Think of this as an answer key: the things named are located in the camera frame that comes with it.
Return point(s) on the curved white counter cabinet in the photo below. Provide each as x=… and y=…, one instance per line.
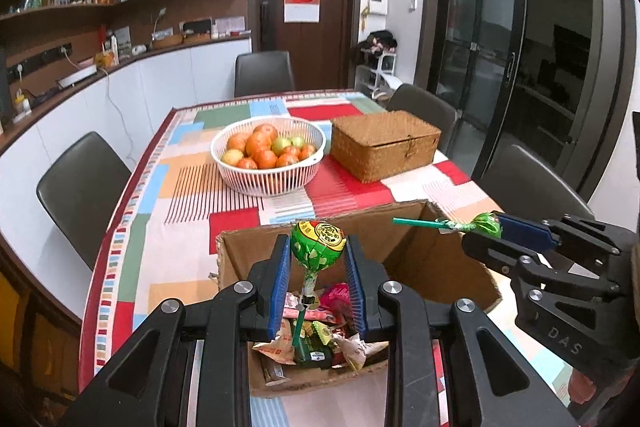
x=160, y=82

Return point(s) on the brown wicker box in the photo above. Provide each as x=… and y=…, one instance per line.
x=385, y=152

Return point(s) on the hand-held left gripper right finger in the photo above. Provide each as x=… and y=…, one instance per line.
x=355, y=292

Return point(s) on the wicker basket with dark lining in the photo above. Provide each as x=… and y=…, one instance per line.
x=196, y=31

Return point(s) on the person's right hand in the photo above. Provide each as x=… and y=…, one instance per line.
x=582, y=389

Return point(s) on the pile of dark shoes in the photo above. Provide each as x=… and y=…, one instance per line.
x=377, y=42

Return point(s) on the cardboard box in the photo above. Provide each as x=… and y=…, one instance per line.
x=430, y=247

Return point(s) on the white wall intercom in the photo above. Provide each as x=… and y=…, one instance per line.
x=377, y=3

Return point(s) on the white gooseneck lamp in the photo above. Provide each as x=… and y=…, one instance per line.
x=158, y=21

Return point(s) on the standing picture frame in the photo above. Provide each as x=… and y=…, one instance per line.
x=122, y=41

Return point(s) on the brown wall shelf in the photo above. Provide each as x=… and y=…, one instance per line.
x=60, y=8

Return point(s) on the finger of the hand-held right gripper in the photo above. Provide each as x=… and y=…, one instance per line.
x=490, y=249
x=525, y=231

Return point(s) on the dark brown door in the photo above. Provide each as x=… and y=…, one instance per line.
x=330, y=57

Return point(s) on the black countertop appliance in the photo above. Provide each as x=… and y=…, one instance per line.
x=4, y=84

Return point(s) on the white shoe rack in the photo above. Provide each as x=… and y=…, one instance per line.
x=377, y=77

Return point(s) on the yellow packet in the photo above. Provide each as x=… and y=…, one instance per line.
x=106, y=58

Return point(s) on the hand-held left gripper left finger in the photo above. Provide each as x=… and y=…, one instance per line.
x=280, y=287

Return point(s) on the dark grey dining chair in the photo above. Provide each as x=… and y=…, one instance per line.
x=264, y=74
x=80, y=192
x=530, y=182
x=425, y=107

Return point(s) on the black wall power strip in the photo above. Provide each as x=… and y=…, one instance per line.
x=40, y=57

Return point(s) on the black framed glass sliding door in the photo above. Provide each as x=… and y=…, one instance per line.
x=480, y=32

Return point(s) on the small wicker basket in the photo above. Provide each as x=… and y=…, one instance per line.
x=167, y=42

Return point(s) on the white plastic fruit basket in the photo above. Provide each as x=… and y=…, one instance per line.
x=270, y=184

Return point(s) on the small yellow bottle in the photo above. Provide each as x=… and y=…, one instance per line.
x=22, y=103

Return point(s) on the white tray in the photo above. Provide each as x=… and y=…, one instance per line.
x=77, y=77

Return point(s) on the pile of orange green fruits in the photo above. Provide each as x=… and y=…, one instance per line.
x=260, y=147

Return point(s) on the large green lollipop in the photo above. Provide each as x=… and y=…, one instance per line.
x=317, y=247

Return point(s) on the pile of snack packets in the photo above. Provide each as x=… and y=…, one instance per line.
x=310, y=352

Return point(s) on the small green lollipop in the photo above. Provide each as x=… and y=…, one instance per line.
x=485, y=225

